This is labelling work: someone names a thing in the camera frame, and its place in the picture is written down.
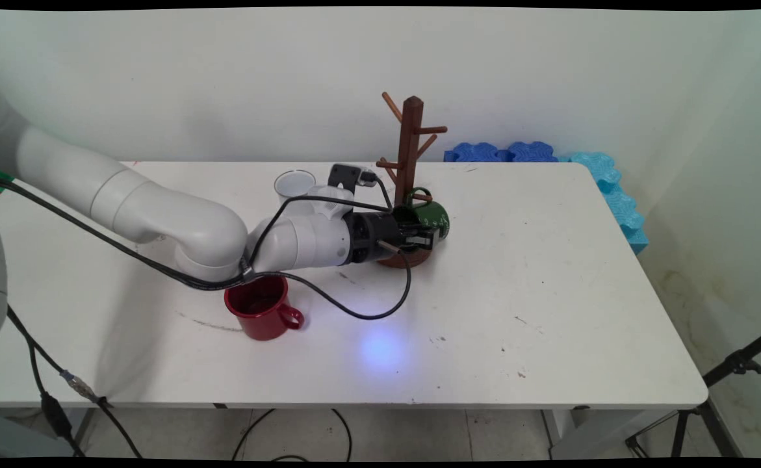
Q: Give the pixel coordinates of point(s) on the black tripod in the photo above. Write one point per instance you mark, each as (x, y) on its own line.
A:
(711, 403)

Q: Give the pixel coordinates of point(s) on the white enamel mug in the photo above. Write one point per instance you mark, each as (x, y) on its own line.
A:
(294, 183)

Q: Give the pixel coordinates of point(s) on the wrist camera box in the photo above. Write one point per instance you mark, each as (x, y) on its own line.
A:
(348, 175)

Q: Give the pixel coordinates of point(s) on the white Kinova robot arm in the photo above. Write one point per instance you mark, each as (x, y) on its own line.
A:
(159, 218)

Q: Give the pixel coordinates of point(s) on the white table leg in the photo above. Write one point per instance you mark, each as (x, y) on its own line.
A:
(578, 432)

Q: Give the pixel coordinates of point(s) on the brown wooden mug tree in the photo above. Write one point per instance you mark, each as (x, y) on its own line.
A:
(409, 149)

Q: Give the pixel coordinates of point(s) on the green enamel mug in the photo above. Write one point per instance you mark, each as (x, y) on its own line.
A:
(435, 218)

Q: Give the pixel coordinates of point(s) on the light blue foam mat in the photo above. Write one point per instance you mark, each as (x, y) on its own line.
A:
(617, 198)

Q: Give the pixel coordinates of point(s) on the red enamel mug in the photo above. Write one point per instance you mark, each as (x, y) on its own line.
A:
(263, 315)

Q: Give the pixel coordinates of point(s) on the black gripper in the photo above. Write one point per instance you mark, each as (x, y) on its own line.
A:
(374, 237)

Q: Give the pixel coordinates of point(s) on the dark blue foam mat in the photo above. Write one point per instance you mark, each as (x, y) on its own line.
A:
(497, 152)

